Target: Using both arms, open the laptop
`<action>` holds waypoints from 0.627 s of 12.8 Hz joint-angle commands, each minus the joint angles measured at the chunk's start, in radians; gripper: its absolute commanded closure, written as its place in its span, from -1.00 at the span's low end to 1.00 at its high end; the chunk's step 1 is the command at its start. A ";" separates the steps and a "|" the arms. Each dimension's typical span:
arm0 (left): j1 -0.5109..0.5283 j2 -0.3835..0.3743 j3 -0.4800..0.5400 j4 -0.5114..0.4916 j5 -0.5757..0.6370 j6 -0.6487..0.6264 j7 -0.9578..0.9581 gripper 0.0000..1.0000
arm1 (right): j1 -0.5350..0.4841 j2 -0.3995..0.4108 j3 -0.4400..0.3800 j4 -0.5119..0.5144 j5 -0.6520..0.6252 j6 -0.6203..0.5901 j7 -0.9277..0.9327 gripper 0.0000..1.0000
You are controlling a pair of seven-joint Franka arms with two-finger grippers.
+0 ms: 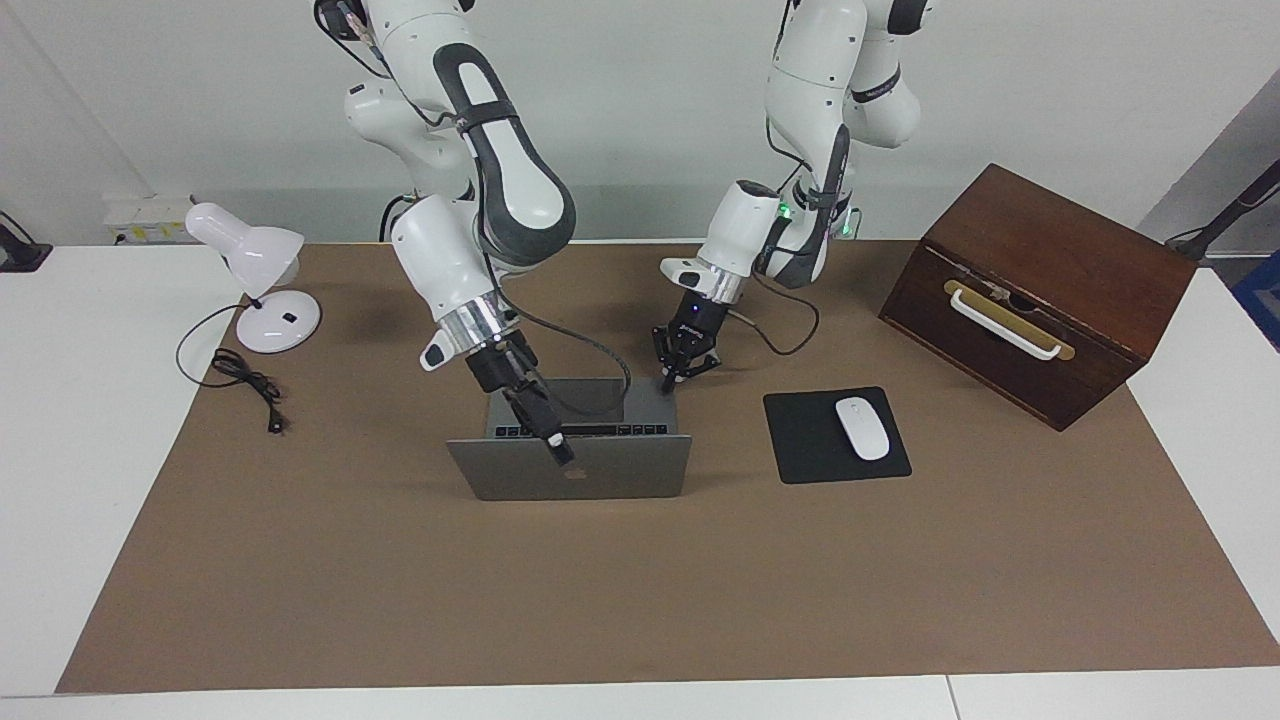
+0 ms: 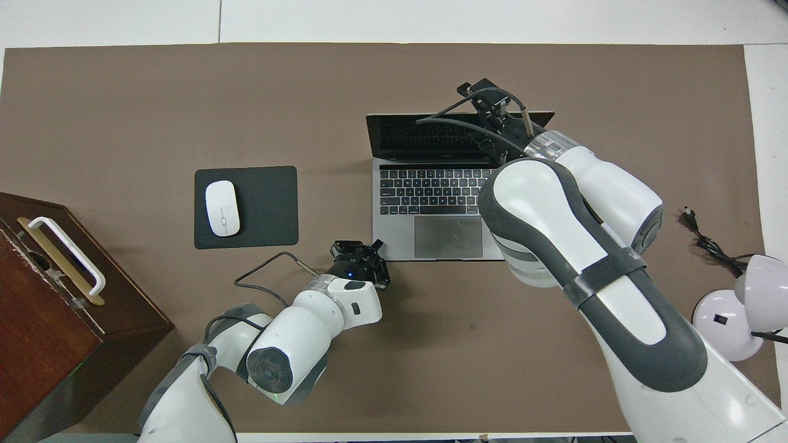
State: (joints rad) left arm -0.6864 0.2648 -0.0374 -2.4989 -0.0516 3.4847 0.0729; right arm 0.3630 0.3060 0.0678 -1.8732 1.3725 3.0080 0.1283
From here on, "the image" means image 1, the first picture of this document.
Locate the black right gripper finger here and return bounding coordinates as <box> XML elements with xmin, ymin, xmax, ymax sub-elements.
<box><xmin>520</xmin><ymin>378</ymin><xmax>576</xmax><ymax>463</ymax></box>
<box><xmin>505</xmin><ymin>384</ymin><xmax>567</xmax><ymax>465</ymax></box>

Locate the silver grey laptop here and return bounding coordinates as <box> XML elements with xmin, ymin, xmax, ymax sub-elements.
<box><xmin>446</xmin><ymin>377</ymin><xmax>693</xmax><ymax>502</ymax></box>

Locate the black mouse pad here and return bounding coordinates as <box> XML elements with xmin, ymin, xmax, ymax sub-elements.
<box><xmin>763</xmin><ymin>386</ymin><xmax>913</xmax><ymax>486</ymax></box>

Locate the white computer mouse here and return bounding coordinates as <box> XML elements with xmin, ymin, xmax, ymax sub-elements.
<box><xmin>835</xmin><ymin>397</ymin><xmax>891</xmax><ymax>462</ymax></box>

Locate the brown table mat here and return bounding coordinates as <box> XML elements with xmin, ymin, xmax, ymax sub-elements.
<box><xmin>55</xmin><ymin>240</ymin><xmax>1280</xmax><ymax>694</ymax></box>

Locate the white desk lamp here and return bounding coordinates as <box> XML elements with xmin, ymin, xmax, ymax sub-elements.
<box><xmin>185</xmin><ymin>202</ymin><xmax>323</xmax><ymax>354</ymax></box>

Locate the white power strip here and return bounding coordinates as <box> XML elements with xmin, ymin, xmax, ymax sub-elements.
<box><xmin>103</xmin><ymin>193</ymin><xmax>196</xmax><ymax>246</ymax></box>

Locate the dark brown wooden box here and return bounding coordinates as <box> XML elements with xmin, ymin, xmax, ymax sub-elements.
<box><xmin>878</xmin><ymin>163</ymin><xmax>1199</xmax><ymax>432</ymax></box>

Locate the black stand pole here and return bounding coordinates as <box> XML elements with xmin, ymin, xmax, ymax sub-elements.
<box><xmin>1165</xmin><ymin>158</ymin><xmax>1280</xmax><ymax>263</ymax></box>

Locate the blue crate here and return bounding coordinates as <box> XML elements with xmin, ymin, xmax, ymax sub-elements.
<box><xmin>1232</xmin><ymin>250</ymin><xmax>1280</xmax><ymax>353</ymax></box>

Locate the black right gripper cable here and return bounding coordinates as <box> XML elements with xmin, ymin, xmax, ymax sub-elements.
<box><xmin>495</xmin><ymin>285</ymin><xmax>633</xmax><ymax>426</ymax></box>

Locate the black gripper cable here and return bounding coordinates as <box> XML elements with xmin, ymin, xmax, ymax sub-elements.
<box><xmin>495</xmin><ymin>285</ymin><xmax>633</xmax><ymax>426</ymax></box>
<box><xmin>728</xmin><ymin>275</ymin><xmax>821</xmax><ymax>356</ymax></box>

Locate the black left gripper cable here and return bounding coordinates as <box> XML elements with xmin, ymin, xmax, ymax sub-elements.
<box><xmin>728</xmin><ymin>275</ymin><xmax>821</xmax><ymax>356</ymax></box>

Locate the black lamp power cable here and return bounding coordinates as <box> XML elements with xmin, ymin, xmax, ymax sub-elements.
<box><xmin>176</xmin><ymin>303</ymin><xmax>289</xmax><ymax>435</ymax></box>

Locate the white box handle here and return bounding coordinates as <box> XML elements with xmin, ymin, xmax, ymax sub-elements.
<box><xmin>948</xmin><ymin>287</ymin><xmax>1063</xmax><ymax>361</ymax></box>

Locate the black clamp mount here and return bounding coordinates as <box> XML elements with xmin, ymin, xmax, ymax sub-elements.
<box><xmin>0</xmin><ymin>212</ymin><xmax>53</xmax><ymax>273</ymax></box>

